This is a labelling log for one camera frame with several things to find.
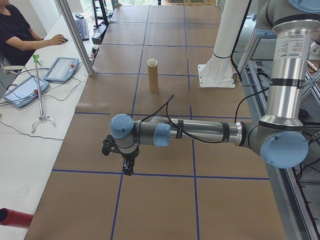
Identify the person in black t-shirt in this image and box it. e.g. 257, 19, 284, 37
0, 0, 45, 68

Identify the red tube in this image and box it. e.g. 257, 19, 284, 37
0, 207, 34, 230

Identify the person's right hand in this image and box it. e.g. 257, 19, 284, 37
51, 34, 67, 47

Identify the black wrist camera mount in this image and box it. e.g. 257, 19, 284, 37
100, 134, 119, 156

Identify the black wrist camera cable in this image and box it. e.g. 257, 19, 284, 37
141, 94, 271, 144

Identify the blue teach pendant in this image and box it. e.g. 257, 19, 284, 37
43, 56, 81, 84
1, 74, 50, 109

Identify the brown cardboard tube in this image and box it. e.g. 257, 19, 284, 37
146, 59, 160, 93

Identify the white chair armrest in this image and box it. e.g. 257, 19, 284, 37
2, 64, 23, 75

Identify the person's right forearm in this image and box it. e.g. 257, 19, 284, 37
23, 37, 55, 51

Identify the silver grabber stick green handle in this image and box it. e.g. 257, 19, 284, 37
31, 53, 57, 134

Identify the black box with white label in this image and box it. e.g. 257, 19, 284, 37
90, 24, 109, 46

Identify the white pedestal column with plate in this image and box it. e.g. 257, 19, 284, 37
197, 0, 254, 89

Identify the black keyboard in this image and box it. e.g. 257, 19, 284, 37
74, 17, 90, 42

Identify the aluminium frame post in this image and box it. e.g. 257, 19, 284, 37
55, 0, 96, 76

